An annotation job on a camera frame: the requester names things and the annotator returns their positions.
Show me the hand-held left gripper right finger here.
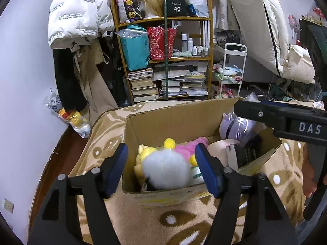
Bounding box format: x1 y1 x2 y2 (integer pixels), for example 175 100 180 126
195 143 298 245

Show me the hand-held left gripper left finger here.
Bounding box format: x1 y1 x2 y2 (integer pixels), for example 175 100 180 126
28 143 128 245

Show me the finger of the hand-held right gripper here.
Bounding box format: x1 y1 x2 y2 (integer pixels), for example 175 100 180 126
261 100 318 112
234 99 289 131

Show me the lavender-haired plush doll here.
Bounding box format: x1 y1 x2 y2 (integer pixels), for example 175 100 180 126
219 112 263 169

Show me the black and white plush toy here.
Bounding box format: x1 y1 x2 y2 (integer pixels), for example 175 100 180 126
142 138 191 190

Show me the cardboard box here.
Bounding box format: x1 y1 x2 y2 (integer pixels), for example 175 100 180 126
122 97 283 207

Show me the person's right hand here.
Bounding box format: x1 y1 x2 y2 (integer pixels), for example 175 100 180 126
301 143 318 197

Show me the dark green cloth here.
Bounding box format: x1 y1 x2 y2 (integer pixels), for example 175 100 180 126
267 77 322 102

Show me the pale pink plush toy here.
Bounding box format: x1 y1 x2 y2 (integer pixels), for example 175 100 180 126
208 139 241 169

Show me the cream pillow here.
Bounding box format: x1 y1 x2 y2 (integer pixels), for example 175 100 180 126
281 45 318 85

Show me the beige patterned blanket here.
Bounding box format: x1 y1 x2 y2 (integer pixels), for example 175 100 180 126
68 99 327 245

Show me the white utility cart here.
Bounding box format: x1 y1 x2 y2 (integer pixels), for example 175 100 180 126
213 43 248 100

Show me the plastic bag of plush toys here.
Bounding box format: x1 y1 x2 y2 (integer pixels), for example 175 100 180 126
42 88 92 139

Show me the black bag with white print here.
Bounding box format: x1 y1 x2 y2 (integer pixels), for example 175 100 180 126
215 29 242 46

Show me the pile of books and papers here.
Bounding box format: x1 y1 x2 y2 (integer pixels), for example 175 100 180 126
153 62 208 99

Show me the beige trench coat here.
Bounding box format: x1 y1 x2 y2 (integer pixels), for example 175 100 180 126
73 41 119 120

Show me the white mattress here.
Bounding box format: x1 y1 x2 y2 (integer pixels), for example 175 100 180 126
225 0 292 77

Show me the tall stack of books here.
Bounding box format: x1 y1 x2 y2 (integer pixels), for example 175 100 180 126
127 66 159 103

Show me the group of small bottles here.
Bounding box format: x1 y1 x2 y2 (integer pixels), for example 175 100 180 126
181 33 209 56

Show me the black garment with white print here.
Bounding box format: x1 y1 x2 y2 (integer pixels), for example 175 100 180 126
101 34 128 106

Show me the black coat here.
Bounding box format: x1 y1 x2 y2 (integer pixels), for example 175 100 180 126
52 48 88 111

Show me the green pole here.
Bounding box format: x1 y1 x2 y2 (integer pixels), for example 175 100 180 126
163 0 171 100

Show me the red gift bag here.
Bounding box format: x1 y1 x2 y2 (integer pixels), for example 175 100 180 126
147 26 177 61

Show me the teal bag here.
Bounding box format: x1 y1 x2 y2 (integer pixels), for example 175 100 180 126
115 25 151 71

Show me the wooden shelf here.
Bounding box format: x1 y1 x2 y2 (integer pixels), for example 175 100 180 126
110 0 214 105

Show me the black box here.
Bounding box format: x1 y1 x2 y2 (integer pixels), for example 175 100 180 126
167 0 187 17

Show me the blond wig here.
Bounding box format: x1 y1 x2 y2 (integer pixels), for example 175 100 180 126
138 0 165 19

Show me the white puffer jacket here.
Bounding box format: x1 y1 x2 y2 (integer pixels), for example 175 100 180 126
48 0 115 49

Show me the purple printed bag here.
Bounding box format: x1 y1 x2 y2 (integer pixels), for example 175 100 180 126
114 0 142 23

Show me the wall outlet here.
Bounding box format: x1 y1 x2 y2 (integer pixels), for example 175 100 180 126
3 198 14 213

